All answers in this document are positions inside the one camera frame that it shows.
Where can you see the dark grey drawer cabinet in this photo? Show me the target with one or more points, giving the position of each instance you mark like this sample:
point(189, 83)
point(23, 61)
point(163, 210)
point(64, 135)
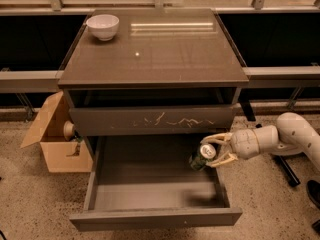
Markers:
point(158, 58)

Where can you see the open cardboard box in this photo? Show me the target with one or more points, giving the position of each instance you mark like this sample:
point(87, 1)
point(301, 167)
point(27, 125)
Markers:
point(55, 132)

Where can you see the green soda can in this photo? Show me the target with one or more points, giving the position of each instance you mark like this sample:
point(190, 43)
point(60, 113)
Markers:
point(204, 154)

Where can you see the white ceramic bowl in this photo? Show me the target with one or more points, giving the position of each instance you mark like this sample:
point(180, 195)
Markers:
point(104, 26)

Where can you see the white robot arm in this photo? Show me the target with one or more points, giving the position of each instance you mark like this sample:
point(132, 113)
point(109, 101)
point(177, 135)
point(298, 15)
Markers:
point(291, 135)

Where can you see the scratched grey top drawer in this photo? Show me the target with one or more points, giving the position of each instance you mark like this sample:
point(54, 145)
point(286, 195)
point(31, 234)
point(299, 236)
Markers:
point(151, 120)

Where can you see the black shoe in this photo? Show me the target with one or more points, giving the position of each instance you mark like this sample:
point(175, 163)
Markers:
point(313, 190)

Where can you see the open grey middle drawer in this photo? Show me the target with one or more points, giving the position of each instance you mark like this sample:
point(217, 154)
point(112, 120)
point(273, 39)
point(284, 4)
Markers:
point(145, 181)

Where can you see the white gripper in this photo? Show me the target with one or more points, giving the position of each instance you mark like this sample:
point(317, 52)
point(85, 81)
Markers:
point(243, 143)

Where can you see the grey metal railing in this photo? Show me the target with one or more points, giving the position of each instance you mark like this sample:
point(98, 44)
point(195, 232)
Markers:
point(259, 77)

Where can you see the black metal stand leg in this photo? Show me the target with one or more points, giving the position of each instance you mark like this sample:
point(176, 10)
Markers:
point(262, 108)

